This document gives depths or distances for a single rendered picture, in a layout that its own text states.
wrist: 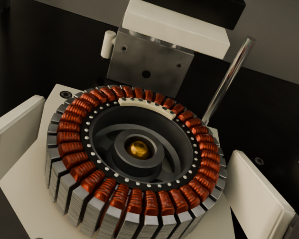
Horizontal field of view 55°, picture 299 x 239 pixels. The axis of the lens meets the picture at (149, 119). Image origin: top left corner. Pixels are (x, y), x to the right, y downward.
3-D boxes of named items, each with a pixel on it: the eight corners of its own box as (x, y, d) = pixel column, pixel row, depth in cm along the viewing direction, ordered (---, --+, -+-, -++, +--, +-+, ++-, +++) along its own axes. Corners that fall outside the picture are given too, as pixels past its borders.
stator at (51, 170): (212, 272, 16) (245, 243, 14) (11, 230, 15) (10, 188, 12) (200, 137, 25) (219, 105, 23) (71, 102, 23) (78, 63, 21)
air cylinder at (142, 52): (175, 99, 30) (195, 54, 27) (105, 79, 29) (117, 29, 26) (175, 74, 34) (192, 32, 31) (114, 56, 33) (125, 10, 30)
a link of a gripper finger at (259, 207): (283, 208, 13) (298, 212, 13) (233, 148, 20) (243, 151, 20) (257, 260, 14) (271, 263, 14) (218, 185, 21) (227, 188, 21)
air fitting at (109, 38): (110, 63, 29) (116, 37, 27) (98, 60, 29) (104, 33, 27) (111, 58, 30) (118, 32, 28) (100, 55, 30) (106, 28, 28)
